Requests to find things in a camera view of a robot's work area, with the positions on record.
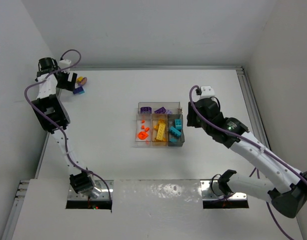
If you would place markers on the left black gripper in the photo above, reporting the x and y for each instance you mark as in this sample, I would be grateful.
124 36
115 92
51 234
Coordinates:
72 81

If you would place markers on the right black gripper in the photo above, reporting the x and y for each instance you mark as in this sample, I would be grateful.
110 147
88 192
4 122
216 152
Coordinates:
191 115

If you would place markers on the teal square lego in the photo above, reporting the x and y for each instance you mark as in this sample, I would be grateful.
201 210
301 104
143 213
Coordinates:
173 141

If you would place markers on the purple slope lego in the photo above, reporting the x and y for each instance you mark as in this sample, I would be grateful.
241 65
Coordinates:
161 110

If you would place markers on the long yellow lego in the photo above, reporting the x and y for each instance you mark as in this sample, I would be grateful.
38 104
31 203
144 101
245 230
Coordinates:
160 135

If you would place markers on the purple printed lego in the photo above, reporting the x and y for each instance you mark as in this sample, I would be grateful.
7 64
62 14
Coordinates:
145 110

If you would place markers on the orange lego cluster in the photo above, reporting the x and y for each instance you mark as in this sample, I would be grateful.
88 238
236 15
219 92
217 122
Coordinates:
142 135

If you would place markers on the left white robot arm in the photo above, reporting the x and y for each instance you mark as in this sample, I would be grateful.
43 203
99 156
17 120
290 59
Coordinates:
53 117

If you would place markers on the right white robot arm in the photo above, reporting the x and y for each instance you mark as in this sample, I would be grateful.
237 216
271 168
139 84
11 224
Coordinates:
285 187

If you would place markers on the lilac printed lego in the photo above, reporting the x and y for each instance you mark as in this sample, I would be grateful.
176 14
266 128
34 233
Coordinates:
80 81

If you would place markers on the clear rear container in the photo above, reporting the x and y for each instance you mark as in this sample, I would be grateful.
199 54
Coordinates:
174 106

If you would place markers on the grey plastic container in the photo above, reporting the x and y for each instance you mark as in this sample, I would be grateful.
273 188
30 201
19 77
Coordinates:
171 122

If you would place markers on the amber plastic container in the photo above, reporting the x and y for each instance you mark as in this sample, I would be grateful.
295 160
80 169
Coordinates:
154 119

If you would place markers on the clear front-left container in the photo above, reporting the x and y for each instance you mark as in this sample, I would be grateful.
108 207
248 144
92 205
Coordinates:
141 127

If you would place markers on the white front cover panel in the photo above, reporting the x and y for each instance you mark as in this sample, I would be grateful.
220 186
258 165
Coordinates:
144 210

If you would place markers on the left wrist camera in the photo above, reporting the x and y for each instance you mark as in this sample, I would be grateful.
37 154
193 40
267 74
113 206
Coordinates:
64 65

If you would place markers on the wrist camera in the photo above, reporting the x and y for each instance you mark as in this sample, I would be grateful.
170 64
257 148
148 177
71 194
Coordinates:
64 65
205 92

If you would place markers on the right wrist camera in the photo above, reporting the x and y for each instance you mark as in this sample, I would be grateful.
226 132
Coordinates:
205 92

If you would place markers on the rear aluminium rail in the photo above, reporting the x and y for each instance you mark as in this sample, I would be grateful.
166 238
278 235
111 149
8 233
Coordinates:
160 67

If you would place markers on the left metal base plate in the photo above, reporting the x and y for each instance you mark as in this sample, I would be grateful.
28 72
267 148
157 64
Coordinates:
99 193

